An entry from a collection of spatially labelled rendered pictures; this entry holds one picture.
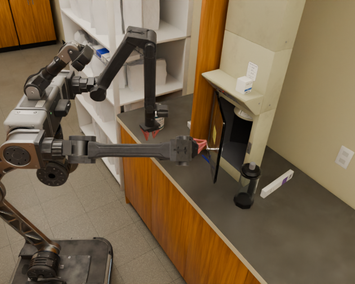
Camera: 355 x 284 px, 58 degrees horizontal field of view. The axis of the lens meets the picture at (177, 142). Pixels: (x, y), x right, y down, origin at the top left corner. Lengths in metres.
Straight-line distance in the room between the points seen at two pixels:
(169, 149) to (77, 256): 1.44
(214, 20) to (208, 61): 0.20
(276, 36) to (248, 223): 0.87
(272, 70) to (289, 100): 0.56
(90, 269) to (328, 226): 1.47
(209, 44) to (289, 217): 0.96
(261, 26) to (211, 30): 0.29
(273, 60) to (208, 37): 0.37
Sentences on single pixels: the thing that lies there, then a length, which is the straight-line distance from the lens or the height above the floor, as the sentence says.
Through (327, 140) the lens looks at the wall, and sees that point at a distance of 1.91.
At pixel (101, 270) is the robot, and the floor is 0.24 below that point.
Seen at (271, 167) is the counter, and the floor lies 0.94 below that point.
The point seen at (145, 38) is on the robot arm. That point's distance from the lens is 1.38.
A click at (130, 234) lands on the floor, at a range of 2.74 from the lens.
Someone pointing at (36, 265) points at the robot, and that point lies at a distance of 2.20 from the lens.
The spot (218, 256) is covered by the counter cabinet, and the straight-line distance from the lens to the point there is 1.80.
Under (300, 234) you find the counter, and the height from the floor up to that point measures 0.94.
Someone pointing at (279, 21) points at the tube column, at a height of 1.83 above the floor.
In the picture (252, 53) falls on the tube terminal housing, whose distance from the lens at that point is 1.51.
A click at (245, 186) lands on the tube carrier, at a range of 1.61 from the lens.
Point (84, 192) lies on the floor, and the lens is 3.11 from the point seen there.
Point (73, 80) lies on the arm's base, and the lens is 1.61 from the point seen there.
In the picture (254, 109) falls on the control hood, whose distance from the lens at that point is 1.50.
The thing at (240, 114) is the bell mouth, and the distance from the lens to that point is 1.67.
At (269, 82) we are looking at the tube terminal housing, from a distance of 1.48.
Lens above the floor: 2.19
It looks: 37 degrees down
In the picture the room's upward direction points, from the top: 4 degrees clockwise
